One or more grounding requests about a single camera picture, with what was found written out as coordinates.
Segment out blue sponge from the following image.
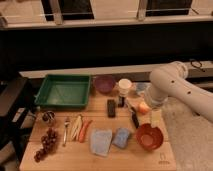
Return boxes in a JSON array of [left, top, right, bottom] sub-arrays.
[[112, 128, 130, 149]]

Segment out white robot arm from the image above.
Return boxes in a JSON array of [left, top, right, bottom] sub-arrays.
[[144, 61, 213, 123]]

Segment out orange candle cup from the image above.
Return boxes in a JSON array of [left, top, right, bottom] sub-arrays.
[[138, 102, 150, 115]]

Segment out red bowl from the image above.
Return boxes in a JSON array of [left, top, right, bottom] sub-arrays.
[[136, 123, 164, 151]]

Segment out small blue cup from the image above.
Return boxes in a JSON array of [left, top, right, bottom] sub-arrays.
[[136, 82, 148, 95]]

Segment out small dark bottle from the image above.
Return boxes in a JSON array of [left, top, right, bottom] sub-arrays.
[[118, 96, 125, 107]]

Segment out white paper cup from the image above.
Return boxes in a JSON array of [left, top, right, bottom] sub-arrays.
[[118, 79, 132, 97]]

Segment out black rectangular block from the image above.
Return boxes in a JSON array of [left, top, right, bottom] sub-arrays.
[[107, 99, 116, 118]]

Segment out light blue cloth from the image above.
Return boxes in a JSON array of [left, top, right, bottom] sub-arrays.
[[90, 129, 112, 157]]

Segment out purple bowl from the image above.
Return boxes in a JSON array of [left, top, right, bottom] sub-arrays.
[[93, 75, 116, 94]]

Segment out black glasses on ledge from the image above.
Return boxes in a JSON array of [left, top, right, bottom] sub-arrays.
[[190, 59, 204, 72]]

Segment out orange carrot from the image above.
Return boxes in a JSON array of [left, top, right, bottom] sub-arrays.
[[78, 120, 92, 143]]

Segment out silver fork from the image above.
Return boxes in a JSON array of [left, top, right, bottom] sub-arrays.
[[63, 117, 70, 147]]

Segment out green plastic tray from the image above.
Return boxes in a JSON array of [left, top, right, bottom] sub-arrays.
[[35, 74, 91, 109]]

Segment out bunch of red grapes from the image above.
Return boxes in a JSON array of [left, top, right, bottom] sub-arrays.
[[34, 128, 58, 162]]

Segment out black side cabinet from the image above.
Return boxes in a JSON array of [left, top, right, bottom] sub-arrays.
[[0, 77, 35, 160]]

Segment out black handled knife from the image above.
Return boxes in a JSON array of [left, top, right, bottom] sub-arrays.
[[126, 104, 139, 129]]

